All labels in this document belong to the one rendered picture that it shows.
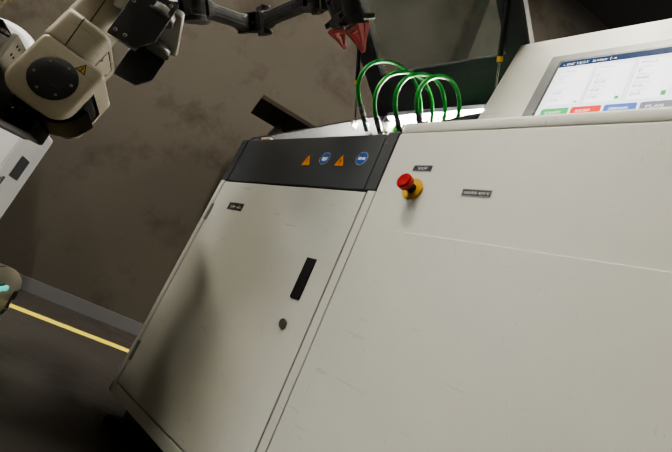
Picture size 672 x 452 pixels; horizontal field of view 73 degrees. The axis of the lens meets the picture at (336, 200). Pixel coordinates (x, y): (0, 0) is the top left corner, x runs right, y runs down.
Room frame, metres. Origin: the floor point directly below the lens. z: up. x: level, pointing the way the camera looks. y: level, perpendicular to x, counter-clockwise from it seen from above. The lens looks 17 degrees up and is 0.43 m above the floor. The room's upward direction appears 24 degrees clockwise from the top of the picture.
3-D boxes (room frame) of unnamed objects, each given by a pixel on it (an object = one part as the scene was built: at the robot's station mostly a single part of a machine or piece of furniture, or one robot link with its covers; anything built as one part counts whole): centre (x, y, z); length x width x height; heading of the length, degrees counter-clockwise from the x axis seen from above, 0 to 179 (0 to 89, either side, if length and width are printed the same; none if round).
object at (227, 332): (1.25, 0.15, 0.44); 0.65 x 0.02 x 0.68; 41
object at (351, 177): (1.25, 0.14, 0.87); 0.62 x 0.04 x 0.16; 41
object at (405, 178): (0.89, -0.13, 0.80); 0.05 x 0.04 x 0.05; 41
